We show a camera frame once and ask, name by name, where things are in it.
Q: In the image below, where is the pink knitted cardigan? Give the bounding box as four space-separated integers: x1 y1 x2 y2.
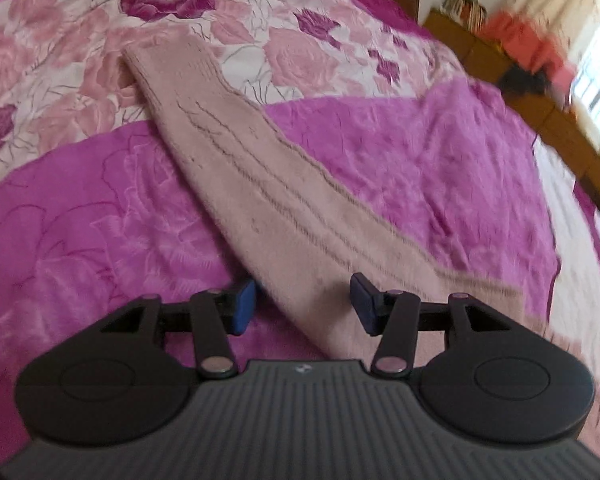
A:
123 36 550 362

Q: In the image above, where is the purple floral bedspread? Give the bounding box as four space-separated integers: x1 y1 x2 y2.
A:
0 0 600 463

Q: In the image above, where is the long wooden cabinet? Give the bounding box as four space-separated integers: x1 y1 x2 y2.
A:
424 8 600 211

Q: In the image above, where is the black garment on cabinet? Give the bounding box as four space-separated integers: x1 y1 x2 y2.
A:
496 64 550 96

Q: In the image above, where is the row of books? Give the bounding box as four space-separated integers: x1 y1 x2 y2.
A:
441 0 486 32

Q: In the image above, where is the floral orange curtain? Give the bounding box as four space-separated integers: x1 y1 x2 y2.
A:
479 0 600 101

